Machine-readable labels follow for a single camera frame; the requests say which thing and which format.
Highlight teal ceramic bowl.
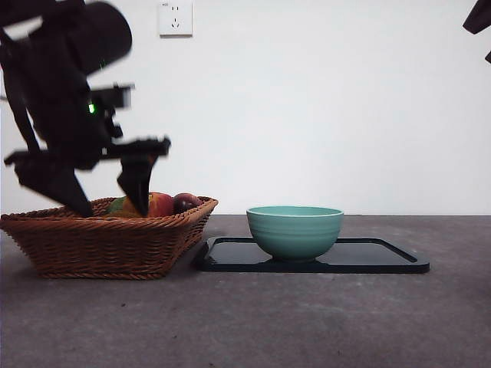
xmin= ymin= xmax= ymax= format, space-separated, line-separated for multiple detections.
xmin=245 ymin=205 xmax=345 ymax=264

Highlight green avocado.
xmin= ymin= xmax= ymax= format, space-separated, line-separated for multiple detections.
xmin=105 ymin=196 xmax=127 ymax=214

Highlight red yellow apple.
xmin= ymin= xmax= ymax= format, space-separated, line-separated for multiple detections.
xmin=121 ymin=191 xmax=176 ymax=219

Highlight dark red plum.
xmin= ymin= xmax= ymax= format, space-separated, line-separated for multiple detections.
xmin=172 ymin=192 xmax=203 ymax=215

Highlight brown wicker basket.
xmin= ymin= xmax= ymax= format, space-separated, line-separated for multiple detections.
xmin=0 ymin=195 xmax=219 ymax=280

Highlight black rectangular tray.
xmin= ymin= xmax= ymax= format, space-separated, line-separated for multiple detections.
xmin=193 ymin=236 xmax=430 ymax=274

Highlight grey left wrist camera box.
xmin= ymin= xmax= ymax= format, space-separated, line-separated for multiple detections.
xmin=94 ymin=84 xmax=135 ymax=111

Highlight white wall socket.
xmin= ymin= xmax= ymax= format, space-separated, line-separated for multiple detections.
xmin=159 ymin=0 xmax=194 ymax=38

